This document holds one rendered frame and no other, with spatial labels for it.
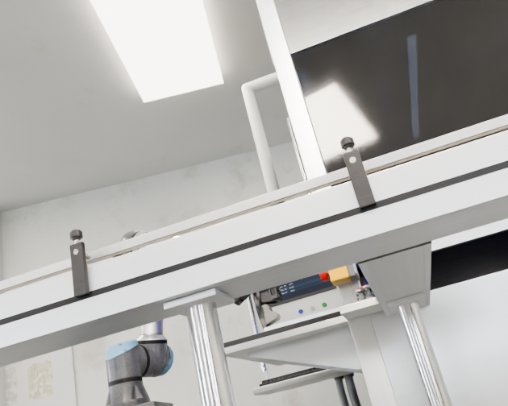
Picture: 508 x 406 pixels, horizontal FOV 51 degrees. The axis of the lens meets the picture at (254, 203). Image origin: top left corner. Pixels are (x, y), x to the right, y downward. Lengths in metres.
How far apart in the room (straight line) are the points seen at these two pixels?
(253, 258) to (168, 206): 4.28
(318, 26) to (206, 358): 1.41
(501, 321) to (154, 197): 3.99
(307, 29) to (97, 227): 3.61
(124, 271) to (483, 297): 1.03
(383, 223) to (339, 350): 0.95
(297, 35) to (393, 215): 1.30
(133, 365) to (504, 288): 1.21
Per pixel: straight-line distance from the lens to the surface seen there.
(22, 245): 5.48
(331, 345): 1.70
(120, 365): 1.97
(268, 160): 3.01
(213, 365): 0.85
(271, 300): 1.76
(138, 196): 5.20
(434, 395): 1.36
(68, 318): 0.94
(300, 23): 2.03
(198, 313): 0.87
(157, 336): 2.08
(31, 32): 3.62
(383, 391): 1.58
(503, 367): 1.59
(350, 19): 2.00
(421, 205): 0.79
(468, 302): 1.60
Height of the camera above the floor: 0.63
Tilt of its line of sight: 23 degrees up
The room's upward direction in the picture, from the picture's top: 13 degrees counter-clockwise
